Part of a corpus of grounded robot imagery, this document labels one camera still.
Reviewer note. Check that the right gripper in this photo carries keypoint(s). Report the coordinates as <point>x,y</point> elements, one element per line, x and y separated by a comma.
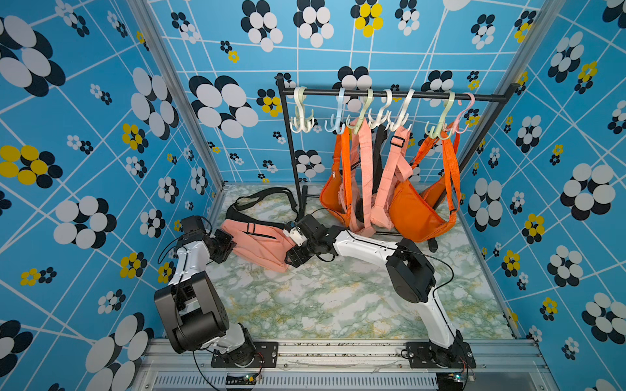
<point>295,252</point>

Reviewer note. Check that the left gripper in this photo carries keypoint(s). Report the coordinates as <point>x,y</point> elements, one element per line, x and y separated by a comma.
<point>227,243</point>

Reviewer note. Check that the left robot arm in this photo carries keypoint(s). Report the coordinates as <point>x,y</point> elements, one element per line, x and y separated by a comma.
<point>191,311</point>

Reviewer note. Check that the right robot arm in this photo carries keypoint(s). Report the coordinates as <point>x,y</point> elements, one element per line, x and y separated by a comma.
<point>411,273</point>

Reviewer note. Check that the orange sling bag left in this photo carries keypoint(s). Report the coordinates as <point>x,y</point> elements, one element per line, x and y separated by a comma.
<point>336,196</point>

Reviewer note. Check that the orange sling bag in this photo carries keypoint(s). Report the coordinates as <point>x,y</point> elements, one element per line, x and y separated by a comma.
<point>336,196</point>
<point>413,218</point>
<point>448,187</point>

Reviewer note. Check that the orange sling bag middle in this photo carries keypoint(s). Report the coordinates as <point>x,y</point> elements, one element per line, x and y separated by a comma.
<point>413,218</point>

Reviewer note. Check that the light blue hook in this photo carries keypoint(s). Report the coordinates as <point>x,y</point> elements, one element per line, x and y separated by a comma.
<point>333,125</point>

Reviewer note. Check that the white hook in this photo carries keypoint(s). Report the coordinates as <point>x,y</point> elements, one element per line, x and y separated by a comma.
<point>383,113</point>
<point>294,120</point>
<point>403,113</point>

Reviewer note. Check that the orange sling bag right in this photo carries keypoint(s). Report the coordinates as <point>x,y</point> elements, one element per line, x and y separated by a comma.
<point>448,187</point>

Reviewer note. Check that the pink hook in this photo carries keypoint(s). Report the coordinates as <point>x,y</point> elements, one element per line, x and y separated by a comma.
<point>454,128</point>

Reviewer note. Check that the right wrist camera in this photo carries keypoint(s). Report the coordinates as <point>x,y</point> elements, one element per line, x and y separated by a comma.
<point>292,231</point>

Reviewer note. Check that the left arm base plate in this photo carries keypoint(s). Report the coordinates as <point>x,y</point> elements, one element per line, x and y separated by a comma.
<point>258,354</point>

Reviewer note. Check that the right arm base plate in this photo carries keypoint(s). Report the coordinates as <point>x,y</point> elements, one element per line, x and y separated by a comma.
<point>430,356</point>

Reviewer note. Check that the aluminium frame rail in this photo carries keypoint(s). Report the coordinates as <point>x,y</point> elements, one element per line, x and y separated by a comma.
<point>350,365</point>

